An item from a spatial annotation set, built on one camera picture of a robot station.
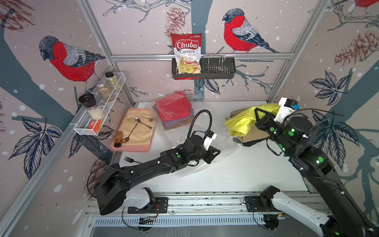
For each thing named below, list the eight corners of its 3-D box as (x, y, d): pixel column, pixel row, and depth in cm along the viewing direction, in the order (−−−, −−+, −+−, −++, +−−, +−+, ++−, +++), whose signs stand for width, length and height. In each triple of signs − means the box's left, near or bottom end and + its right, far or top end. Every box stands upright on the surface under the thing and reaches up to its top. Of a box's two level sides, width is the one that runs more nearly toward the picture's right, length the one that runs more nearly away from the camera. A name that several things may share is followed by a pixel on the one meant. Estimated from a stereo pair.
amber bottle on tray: (115, 148, 96) (112, 145, 93) (117, 134, 103) (114, 131, 100) (122, 146, 97) (119, 144, 94) (123, 133, 104) (121, 130, 101)
